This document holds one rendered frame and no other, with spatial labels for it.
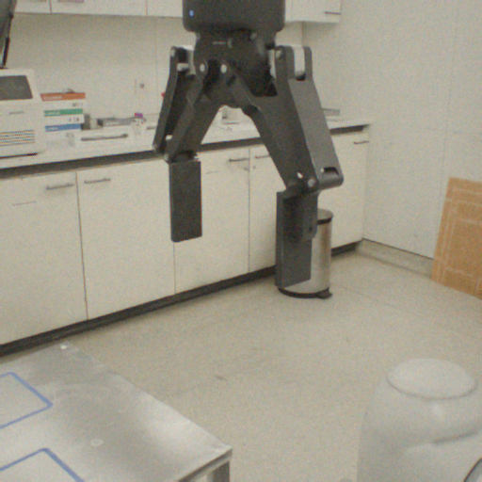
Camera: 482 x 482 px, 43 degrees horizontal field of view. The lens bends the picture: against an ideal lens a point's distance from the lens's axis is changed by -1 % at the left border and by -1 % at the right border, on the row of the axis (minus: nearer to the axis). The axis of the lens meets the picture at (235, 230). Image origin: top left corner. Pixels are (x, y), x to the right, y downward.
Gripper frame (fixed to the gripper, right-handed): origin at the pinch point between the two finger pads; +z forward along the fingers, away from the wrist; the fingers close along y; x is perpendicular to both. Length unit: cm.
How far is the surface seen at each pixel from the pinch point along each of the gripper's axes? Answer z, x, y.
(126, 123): 24, -131, 254
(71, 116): 18, -102, 259
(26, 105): 8, -65, 220
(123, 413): 38, -8, 37
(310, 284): 111, -201, 183
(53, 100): 10, -94, 260
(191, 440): 37.9, -12.2, 24.9
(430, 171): 57, -289, 171
